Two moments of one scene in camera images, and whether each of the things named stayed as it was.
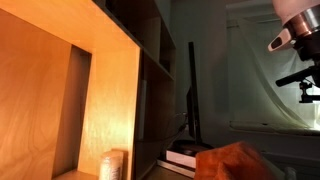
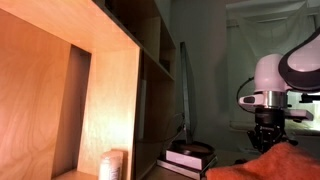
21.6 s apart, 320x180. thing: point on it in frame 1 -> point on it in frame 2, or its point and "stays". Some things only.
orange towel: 232,161 -> 282,161
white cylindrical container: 112,165 stays
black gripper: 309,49 -> 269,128
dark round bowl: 188,146 stays
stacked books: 179,163 stays
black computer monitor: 192,107 -> 189,105
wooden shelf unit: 80,77 stays
